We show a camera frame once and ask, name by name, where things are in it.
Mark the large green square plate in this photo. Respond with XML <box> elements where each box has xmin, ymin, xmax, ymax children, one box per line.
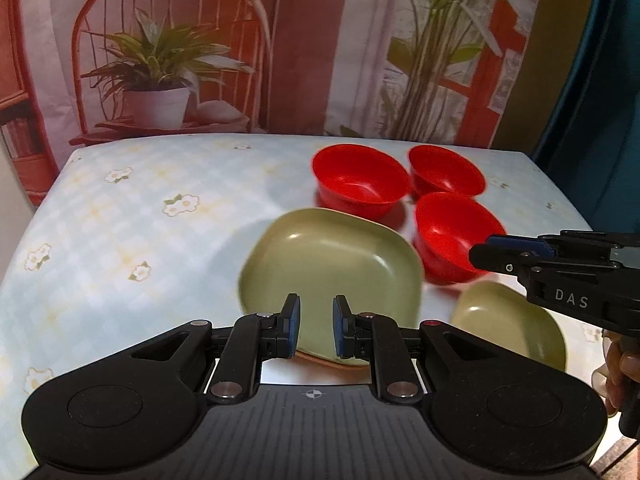
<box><xmin>237</xmin><ymin>207</ymin><xmax>423</xmax><ymax>368</ymax></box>

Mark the olive green cloth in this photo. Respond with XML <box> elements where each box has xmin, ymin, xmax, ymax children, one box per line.
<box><xmin>492</xmin><ymin>0</ymin><xmax>593</xmax><ymax>157</ymax></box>

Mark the floral checked tablecloth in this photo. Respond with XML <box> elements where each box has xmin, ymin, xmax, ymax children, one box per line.
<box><xmin>0</xmin><ymin>132</ymin><xmax>608</xmax><ymax>468</ymax></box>

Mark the person's right hand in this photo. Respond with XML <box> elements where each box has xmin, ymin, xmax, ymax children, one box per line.
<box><xmin>590</xmin><ymin>332</ymin><xmax>640</xmax><ymax>418</ymax></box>

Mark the printed backdrop cloth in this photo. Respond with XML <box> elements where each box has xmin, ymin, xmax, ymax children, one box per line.
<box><xmin>0</xmin><ymin>0</ymin><xmax>546</xmax><ymax>208</ymax></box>

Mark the red bowl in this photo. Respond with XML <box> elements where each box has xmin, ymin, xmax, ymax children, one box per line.
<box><xmin>414</xmin><ymin>192</ymin><xmax>508</xmax><ymax>285</ymax></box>
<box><xmin>311</xmin><ymin>143</ymin><xmax>412</xmax><ymax>221</ymax></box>
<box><xmin>407</xmin><ymin>144</ymin><xmax>487</xmax><ymax>198</ymax></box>

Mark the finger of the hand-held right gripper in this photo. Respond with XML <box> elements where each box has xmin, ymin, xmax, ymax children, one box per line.
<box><xmin>486</xmin><ymin>233</ymin><xmax>556</xmax><ymax>257</ymax></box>
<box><xmin>469</xmin><ymin>242</ymin><xmax>546</xmax><ymax>276</ymax></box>

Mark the teal curtain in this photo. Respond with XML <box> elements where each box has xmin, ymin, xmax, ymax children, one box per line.
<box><xmin>530</xmin><ymin>0</ymin><xmax>640</xmax><ymax>248</ymax></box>

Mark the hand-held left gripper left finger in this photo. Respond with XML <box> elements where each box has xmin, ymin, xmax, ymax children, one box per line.
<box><xmin>131</xmin><ymin>294</ymin><xmax>302</xmax><ymax>406</ymax></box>

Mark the small green square plate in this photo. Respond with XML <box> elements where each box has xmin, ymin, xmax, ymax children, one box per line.
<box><xmin>451</xmin><ymin>280</ymin><xmax>567</xmax><ymax>373</ymax></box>

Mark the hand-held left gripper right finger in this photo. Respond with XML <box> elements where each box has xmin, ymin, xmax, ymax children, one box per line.
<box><xmin>332</xmin><ymin>295</ymin><xmax>503</xmax><ymax>406</ymax></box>

